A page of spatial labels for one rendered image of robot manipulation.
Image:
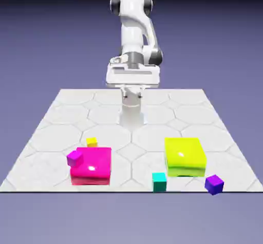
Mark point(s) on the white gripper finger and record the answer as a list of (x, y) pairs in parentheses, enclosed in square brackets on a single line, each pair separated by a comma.
[(125, 93), (140, 93)]

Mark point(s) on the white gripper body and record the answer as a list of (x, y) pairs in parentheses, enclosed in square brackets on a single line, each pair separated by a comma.
[(131, 78)]

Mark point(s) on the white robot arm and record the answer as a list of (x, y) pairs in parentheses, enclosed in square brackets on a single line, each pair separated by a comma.
[(131, 18)]

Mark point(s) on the small yellow cube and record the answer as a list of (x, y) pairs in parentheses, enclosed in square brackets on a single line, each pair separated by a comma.
[(91, 142)]

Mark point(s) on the small magenta cube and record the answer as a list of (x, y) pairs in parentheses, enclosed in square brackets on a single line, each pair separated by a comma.
[(74, 159)]

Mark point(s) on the small teal cube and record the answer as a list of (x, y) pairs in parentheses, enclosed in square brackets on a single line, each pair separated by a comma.
[(159, 182)]

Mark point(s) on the small violet cube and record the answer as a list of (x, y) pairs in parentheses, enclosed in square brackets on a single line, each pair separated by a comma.
[(214, 184)]

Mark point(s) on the large yellow-green box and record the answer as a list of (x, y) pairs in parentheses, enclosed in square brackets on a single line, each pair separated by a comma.
[(185, 155)]

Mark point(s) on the large pink box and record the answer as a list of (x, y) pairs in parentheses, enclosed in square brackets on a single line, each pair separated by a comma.
[(92, 163)]

